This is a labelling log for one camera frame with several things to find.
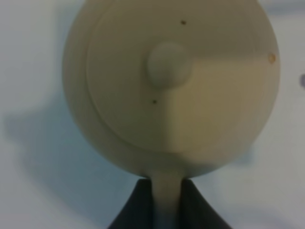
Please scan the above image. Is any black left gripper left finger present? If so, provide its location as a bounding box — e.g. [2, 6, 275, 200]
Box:
[109, 179, 153, 229]

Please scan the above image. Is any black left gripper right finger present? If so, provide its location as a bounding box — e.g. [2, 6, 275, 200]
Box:
[178, 179, 231, 229]

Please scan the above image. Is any beige teapot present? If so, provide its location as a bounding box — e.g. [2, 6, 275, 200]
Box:
[62, 0, 280, 229]

